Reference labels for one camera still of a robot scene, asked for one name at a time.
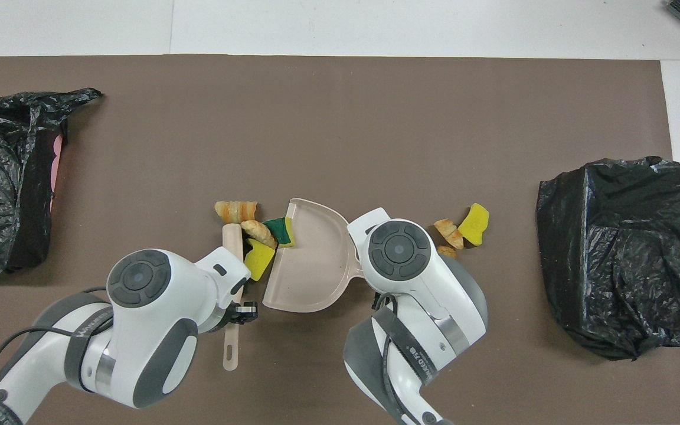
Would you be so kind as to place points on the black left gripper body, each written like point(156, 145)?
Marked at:
point(247, 316)

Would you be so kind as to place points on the yellow notched sponge piece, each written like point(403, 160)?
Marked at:
point(259, 257)

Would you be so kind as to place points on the beige brush black bristles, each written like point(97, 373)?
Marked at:
point(232, 242)

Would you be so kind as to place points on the beige plastic dustpan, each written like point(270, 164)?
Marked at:
point(310, 265)

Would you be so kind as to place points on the small pale bread chunk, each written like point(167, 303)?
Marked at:
point(257, 231)

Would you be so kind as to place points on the green yellow sponge piece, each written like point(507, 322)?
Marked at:
point(281, 231)

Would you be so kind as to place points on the striped croissant bread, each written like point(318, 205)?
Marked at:
point(235, 209)

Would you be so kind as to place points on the brown round bread roll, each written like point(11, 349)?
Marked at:
point(447, 252)

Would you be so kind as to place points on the sliced bread crust piece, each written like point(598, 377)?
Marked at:
point(449, 231)

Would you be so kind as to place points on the yellow curved sponge piece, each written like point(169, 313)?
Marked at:
point(474, 225)

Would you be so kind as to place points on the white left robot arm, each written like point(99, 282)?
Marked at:
point(139, 307)

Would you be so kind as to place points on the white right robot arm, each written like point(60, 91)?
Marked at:
point(399, 251)

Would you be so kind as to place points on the pink plastic bin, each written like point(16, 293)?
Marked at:
point(56, 159)

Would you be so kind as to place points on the black trash bag bin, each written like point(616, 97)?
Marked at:
point(611, 236)

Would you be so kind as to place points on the brown table mat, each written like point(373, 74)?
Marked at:
point(316, 88)

